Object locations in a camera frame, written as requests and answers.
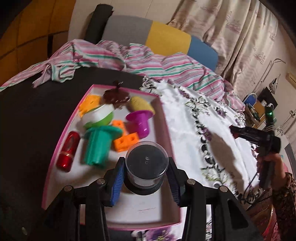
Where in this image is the black cup with flared base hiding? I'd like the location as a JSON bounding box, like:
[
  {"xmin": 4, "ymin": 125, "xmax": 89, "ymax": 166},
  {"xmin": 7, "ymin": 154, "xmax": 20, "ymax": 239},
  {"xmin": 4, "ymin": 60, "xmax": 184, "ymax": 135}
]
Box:
[{"xmin": 124, "ymin": 141, "xmax": 169, "ymax": 196}]

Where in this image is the orange interlocking cube block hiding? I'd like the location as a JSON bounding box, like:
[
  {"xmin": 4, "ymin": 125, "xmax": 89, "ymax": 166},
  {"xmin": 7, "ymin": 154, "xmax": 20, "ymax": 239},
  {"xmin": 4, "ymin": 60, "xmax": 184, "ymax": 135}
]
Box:
[{"xmin": 112, "ymin": 120, "xmax": 139, "ymax": 152}]

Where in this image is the green flared cup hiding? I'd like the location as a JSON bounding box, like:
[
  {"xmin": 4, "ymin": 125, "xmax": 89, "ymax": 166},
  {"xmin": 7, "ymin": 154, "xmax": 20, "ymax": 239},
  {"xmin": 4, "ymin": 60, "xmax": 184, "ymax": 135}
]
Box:
[{"xmin": 84, "ymin": 126, "xmax": 123, "ymax": 168}]

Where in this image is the red cylindrical toy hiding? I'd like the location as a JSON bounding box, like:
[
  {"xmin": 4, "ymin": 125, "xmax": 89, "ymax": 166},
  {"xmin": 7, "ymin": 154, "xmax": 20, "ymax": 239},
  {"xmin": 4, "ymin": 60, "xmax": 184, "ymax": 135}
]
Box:
[{"xmin": 56, "ymin": 131, "xmax": 80, "ymax": 172}]

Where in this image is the magenta flared cup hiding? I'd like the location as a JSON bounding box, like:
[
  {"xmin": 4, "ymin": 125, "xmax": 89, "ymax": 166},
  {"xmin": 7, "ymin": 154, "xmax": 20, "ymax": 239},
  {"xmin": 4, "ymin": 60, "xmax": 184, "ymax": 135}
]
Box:
[{"xmin": 126, "ymin": 110, "xmax": 154, "ymax": 139}]

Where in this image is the white green plug adapter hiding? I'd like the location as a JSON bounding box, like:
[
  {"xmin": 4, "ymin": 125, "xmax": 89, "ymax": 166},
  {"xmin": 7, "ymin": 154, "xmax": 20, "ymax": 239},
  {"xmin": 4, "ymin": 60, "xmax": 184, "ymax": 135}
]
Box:
[{"xmin": 81, "ymin": 104, "xmax": 114, "ymax": 129}]

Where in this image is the yellow corn toy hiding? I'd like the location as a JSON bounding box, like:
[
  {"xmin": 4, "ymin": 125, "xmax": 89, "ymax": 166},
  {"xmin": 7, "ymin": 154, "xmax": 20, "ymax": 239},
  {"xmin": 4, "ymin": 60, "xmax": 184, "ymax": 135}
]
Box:
[{"xmin": 127, "ymin": 96, "xmax": 155, "ymax": 114}]

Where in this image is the person's patterned sleeve forearm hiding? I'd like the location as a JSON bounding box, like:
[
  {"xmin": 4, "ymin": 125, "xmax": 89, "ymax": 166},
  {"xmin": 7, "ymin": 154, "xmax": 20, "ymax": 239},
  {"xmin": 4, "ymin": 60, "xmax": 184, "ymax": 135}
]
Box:
[{"xmin": 247, "ymin": 173, "xmax": 295, "ymax": 240}]

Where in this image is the person's right hand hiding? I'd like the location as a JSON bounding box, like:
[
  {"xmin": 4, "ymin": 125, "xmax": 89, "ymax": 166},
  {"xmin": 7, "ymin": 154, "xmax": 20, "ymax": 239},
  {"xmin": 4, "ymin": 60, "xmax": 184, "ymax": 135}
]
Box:
[{"xmin": 256, "ymin": 147, "xmax": 287, "ymax": 191}]

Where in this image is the wooden shelf with clutter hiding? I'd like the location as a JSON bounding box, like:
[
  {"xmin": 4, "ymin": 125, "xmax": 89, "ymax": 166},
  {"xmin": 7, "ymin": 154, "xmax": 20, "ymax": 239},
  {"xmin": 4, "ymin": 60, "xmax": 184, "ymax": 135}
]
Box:
[{"xmin": 244, "ymin": 87, "xmax": 278, "ymax": 130}]

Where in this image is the blue chair back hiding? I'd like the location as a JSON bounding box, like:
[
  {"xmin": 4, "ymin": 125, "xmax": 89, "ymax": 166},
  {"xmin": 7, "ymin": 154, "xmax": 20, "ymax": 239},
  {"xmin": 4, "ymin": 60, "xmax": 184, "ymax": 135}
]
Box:
[{"xmin": 243, "ymin": 93, "xmax": 257, "ymax": 106}]

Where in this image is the white floral embroidered tablecloth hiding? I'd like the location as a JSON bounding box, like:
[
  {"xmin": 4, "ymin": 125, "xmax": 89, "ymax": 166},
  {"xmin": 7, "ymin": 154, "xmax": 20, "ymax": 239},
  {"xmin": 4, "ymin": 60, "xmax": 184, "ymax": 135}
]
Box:
[{"xmin": 131, "ymin": 76, "xmax": 262, "ymax": 241}]

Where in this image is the pink-rimmed white tray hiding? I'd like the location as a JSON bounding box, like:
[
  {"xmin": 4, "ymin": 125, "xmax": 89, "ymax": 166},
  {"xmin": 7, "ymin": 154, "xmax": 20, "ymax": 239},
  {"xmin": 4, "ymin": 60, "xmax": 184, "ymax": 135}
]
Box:
[{"xmin": 41, "ymin": 83, "xmax": 182, "ymax": 231}]

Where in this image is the white air conditioner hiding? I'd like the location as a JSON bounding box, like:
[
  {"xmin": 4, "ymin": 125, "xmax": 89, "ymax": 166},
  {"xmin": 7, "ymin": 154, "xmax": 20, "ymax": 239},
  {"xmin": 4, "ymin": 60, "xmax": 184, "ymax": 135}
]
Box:
[{"xmin": 286, "ymin": 73, "xmax": 296, "ymax": 87}]

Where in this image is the orange yellow perforated block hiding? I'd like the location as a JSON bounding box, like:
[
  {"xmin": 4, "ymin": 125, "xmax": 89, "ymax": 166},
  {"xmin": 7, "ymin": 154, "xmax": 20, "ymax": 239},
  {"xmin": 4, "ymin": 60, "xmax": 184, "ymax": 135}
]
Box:
[{"xmin": 78, "ymin": 94, "xmax": 101, "ymax": 117}]

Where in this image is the brown toy figure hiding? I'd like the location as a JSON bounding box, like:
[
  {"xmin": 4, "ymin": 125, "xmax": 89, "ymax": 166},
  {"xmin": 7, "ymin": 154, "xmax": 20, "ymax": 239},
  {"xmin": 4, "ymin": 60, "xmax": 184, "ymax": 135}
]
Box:
[{"xmin": 103, "ymin": 80, "xmax": 130, "ymax": 109}]

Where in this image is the beige patterned curtain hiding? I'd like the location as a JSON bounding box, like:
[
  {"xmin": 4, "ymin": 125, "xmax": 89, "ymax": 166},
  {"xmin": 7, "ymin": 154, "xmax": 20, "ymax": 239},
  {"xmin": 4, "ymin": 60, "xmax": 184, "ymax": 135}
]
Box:
[{"xmin": 169, "ymin": 0, "xmax": 278, "ymax": 98}]

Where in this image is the pink green striped cloth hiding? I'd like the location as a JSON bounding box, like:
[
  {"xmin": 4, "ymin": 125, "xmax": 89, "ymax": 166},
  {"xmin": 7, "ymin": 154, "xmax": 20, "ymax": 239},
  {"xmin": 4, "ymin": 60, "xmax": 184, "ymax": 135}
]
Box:
[{"xmin": 1, "ymin": 39, "xmax": 245, "ymax": 112}]

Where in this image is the grey yellow blue chair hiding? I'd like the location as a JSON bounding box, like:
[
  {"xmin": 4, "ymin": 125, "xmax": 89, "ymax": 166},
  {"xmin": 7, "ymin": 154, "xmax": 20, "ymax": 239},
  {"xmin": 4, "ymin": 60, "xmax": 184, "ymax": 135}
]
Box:
[{"xmin": 84, "ymin": 3, "xmax": 219, "ymax": 71}]

